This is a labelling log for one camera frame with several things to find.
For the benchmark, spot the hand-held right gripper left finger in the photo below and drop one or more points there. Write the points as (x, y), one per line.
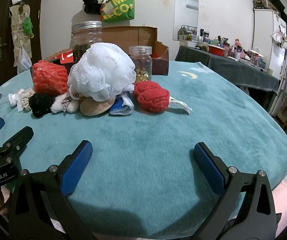
(77, 170)

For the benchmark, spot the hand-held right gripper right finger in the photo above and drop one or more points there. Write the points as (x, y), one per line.
(208, 170)

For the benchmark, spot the white pad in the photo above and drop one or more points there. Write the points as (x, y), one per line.
(13, 98)

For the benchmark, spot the beige scrunchie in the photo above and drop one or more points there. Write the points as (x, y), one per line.
(25, 98)

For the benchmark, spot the black scrunchie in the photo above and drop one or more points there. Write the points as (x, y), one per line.
(41, 105)

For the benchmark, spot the white plush toy checked ribbon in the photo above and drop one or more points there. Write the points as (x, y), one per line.
(58, 106)

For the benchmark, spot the beige round powder puff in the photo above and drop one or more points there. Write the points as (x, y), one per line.
(93, 107)

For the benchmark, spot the red foam net sleeve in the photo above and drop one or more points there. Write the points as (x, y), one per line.
(49, 77)

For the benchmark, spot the blue tissue pack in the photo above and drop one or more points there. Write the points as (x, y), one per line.
(118, 107)

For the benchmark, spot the red plush toy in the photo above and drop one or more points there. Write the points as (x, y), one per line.
(151, 96)

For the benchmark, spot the white mesh bath pouf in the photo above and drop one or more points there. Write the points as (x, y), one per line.
(101, 72)

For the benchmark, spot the cardboard box red lining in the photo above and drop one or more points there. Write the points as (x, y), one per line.
(133, 36)

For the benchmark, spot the clear plastic bag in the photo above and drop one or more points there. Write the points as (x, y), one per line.
(23, 61)

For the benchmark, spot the hanging fabric organiser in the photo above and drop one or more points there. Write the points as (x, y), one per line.
(18, 40)

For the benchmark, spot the table with dark cloth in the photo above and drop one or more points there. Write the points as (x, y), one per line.
(233, 72)

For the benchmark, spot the dark wooden door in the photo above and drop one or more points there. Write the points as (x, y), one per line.
(3, 22)

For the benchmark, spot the green frog toy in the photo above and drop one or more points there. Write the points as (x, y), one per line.
(28, 26)

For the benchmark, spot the red basin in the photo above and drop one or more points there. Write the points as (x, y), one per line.
(216, 50)

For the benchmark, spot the cluttered dark-cloth table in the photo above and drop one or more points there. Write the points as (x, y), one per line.
(233, 50)

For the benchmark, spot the large glass jar metal lid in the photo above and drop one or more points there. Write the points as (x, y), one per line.
(86, 37)

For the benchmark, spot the small clear jar gold contents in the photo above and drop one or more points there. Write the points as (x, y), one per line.
(141, 60)

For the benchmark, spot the white refrigerator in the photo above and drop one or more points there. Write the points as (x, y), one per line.
(263, 37)

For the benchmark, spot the white air conditioner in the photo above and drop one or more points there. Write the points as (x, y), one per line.
(192, 3)

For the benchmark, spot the green tote bag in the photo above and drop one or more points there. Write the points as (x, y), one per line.
(121, 5)

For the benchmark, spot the dark suitcase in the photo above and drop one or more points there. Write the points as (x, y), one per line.
(262, 2)

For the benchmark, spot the wall mirror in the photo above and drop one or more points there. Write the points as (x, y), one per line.
(186, 20)

